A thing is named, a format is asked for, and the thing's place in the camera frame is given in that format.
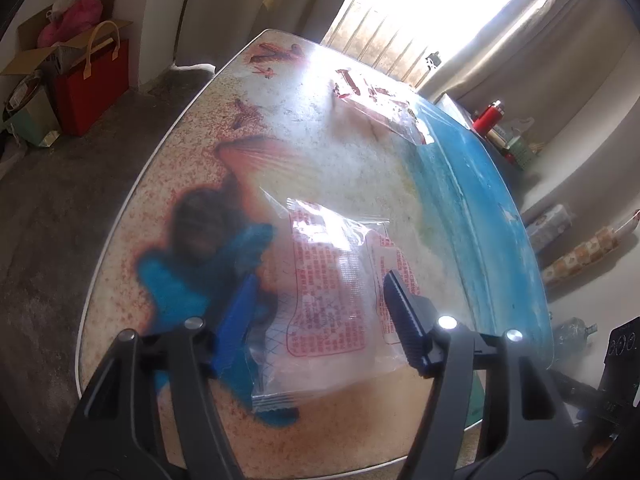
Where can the clear red-printed plastic bag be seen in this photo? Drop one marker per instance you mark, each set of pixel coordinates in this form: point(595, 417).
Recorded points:
point(340, 285)
point(380, 110)

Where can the large clear water jug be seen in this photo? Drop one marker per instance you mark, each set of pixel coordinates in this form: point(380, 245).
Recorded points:
point(575, 337)

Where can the pink plush item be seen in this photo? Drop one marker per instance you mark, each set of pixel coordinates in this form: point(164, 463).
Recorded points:
point(70, 17)

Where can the beige curtain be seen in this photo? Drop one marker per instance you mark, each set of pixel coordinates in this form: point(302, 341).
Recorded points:
point(210, 5)
point(540, 25)

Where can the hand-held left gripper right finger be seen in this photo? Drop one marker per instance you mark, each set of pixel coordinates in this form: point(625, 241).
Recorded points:
point(405, 320)

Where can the teal paper bag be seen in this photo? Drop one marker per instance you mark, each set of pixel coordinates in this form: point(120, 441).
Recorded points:
point(32, 115)

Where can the red thermos flask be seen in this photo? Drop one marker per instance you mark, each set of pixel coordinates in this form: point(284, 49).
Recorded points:
point(486, 119)

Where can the green plastic basket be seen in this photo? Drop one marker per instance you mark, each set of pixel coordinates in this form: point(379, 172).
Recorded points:
point(520, 152)

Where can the white patterned tissue pack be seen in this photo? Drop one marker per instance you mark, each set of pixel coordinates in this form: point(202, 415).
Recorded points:
point(547, 227)

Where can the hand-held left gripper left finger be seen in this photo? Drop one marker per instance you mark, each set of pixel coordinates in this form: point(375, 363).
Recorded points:
point(237, 320)

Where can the red gift bag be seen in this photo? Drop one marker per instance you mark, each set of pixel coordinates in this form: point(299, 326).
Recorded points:
point(92, 90)

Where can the white plastic bag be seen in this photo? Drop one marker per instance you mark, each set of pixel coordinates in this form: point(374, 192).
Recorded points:
point(520, 127)

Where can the brown cardboard box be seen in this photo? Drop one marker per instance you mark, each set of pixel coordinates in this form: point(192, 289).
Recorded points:
point(30, 55)

